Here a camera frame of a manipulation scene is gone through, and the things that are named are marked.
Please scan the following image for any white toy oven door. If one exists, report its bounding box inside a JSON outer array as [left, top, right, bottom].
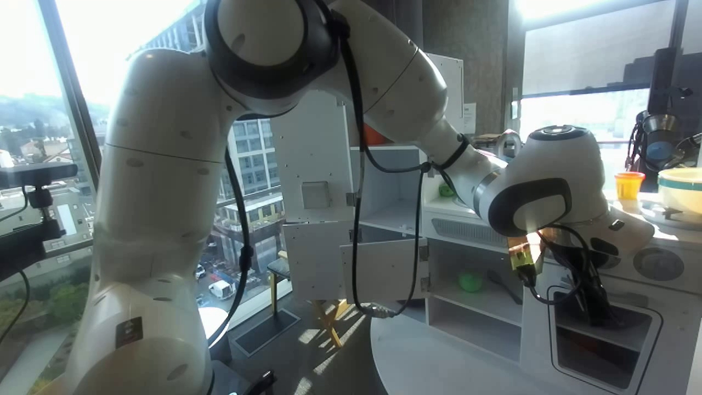
[[548, 303, 662, 395]]

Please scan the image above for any orange cup on shelf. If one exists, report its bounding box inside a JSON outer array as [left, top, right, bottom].
[[364, 126, 388, 147]]

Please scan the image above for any round white table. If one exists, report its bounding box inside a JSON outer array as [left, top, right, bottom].
[[372, 316, 568, 395]]

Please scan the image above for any green ball in cupboard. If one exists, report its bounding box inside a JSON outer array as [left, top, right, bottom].
[[458, 273, 486, 295]]

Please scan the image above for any wrist mounted yellow camera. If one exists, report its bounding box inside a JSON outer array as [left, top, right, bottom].
[[506, 233, 544, 287]]

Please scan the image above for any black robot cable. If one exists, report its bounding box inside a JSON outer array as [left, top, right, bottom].
[[204, 0, 470, 351]]

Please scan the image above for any small orange cup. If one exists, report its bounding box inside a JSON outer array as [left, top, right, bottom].
[[614, 171, 645, 202]]

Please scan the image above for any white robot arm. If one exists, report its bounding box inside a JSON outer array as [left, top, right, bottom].
[[55, 0, 654, 395]]

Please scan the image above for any white toy kitchen cabinet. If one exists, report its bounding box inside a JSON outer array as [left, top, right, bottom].
[[374, 126, 702, 395]]

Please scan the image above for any white fridge door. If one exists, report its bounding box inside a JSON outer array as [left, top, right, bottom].
[[273, 92, 354, 222], [284, 222, 350, 302]]

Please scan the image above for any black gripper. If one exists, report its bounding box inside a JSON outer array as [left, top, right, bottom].
[[550, 242, 613, 325]]

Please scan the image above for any black camera on stand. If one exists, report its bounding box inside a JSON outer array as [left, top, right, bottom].
[[0, 163, 79, 284]]

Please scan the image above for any green rimmed white bowl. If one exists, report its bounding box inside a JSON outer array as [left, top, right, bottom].
[[658, 168, 702, 224]]

